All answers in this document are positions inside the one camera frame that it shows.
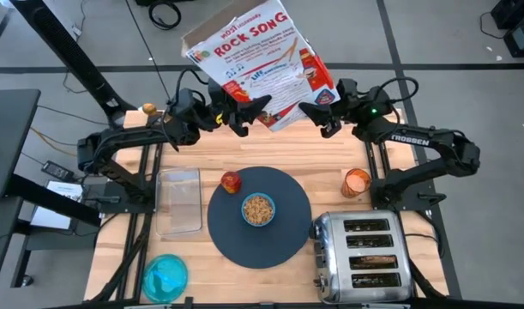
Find white paper sheet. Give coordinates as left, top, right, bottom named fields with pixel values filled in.
left=29, top=179, right=85, bottom=231

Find black equipment box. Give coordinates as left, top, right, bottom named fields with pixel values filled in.
left=491, top=0, right=524, bottom=58

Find clear plastic container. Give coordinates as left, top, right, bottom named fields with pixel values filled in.
left=154, top=167, right=203, bottom=237

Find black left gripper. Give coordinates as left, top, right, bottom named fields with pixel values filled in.
left=199, top=79, right=273, bottom=138

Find dark round placemat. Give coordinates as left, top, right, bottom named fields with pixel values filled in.
left=207, top=166, right=313, bottom=270

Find black coiled cable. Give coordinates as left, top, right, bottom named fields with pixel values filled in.
left=148, top=1, right=183, bottom=32

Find orange drinking cup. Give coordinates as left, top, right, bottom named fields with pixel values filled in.
left=340, top=167, right=372, bottom=199

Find blue plastic utensil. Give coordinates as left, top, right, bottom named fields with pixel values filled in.
left=152, top=265, right=177, bottom=295

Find red orange apple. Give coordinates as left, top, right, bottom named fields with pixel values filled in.
left=220, top=170, right=243, bottom=195

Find white red cereal box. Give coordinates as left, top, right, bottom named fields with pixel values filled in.
left=181, top=0, right=341, bottom=133

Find brown cereal pile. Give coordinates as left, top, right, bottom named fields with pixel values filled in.
left=244, top=195, right=274, bottom=225

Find teal plastic plate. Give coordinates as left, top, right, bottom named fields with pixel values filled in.
left=142, top=253, right=190, bottom=304

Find long black floor cable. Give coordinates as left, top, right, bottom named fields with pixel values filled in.
left=124, top=0, right=173, bottom=107

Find black toaster cord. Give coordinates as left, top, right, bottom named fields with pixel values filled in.
left=405, top=233, right=443, bottom=258

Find black desk base bar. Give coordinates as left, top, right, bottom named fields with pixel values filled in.
left=6, top=173, right=102, bottom=288

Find black desk top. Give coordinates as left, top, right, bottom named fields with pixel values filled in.
left=0, top=88, right=42, bottom=201
left=0, top=197, right=25, bottom=301

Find black aluminium table frame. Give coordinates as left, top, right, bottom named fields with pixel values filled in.
left=89, top=96, right=449, bottom=309

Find silver four-slot toaster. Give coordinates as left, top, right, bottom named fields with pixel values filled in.
left=308, top=209, right=413, bottom=305

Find black power adapter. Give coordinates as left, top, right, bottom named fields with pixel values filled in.
left=41, top=161, right=75, bottom=181

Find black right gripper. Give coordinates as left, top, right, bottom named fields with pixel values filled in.
left=298, top=78, right=376, bottom=139

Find blue bowl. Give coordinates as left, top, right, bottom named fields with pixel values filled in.
left=241, top=191, right=277, bottom=227

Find black stand leg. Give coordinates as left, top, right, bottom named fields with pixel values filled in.
left=10, top=0, right=138, bottom=132

